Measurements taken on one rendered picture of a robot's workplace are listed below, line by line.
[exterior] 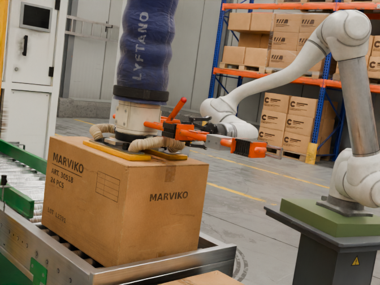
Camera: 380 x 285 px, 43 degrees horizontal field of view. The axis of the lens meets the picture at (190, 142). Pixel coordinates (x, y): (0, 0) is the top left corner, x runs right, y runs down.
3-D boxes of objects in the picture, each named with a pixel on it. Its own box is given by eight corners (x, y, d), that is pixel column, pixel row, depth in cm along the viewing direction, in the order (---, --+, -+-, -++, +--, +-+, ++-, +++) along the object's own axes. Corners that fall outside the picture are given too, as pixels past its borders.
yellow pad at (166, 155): (120, 145, 214) (121, 134, 214) (138, 145, 221) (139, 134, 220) (168, 160, 190) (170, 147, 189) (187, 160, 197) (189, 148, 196)
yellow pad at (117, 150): (82, 145, 201) (83, 133, 201) (102, 145, 208) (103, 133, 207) (129, 161, 177) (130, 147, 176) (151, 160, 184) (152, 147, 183)
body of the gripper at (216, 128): (227, 124, 189) (210, 122, 183) (223, 145, 190) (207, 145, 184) (214, 121, 194) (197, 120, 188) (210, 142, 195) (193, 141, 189)
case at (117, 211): (40, 223, 216) (49, 135, 211) (115, 215, 244) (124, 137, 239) (116, 275, 173) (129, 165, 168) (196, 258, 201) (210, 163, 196)
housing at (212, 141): (203, 146, 164) (205, 133, 164) (217, 147, 169) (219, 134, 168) (218, 150, 159) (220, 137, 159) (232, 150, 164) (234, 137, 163)
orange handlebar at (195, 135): (96, 116, 215) (96, 108, 214) (149, 119, 235) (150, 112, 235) (257, 156, 148) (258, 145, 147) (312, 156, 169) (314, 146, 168)
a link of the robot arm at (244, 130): (230, 152, 195) (211, 134, 203) (255, 152, 205) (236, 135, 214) (242, 129, 191) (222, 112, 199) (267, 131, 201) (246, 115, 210)
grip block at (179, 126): (159, 136, 179) (161, 120, 179) (179, 137, 186) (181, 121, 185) (174, 140, 173) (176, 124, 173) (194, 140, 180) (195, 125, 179)
